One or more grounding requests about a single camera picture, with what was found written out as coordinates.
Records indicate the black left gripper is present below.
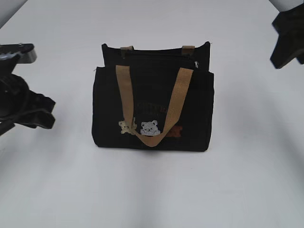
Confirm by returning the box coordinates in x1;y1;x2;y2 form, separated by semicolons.
0;43;56;135

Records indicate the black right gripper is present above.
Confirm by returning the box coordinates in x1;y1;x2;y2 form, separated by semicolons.
270;4;304;69

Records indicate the black canvas tote bag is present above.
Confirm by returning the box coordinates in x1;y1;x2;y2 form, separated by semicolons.
92;42;214;152

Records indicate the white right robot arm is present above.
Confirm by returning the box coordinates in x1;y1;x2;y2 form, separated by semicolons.
270;0;304;69

